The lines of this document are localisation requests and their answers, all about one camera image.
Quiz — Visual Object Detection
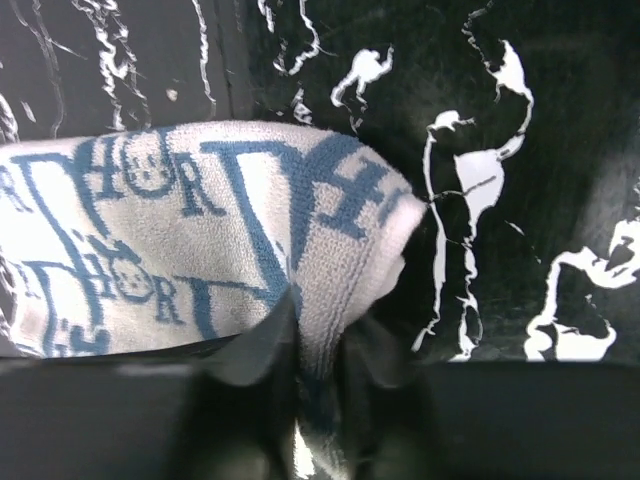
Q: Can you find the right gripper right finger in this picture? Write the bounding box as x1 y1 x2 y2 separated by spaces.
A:
339 317 639 479

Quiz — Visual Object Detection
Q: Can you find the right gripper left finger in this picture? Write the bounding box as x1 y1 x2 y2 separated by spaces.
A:
1 295 298 479

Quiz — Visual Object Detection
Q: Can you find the blue white patterned towel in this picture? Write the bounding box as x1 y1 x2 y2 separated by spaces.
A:
1 121 426 479

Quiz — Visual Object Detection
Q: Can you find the black marble pattern mat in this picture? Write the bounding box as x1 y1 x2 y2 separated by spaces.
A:
1 1 639 364

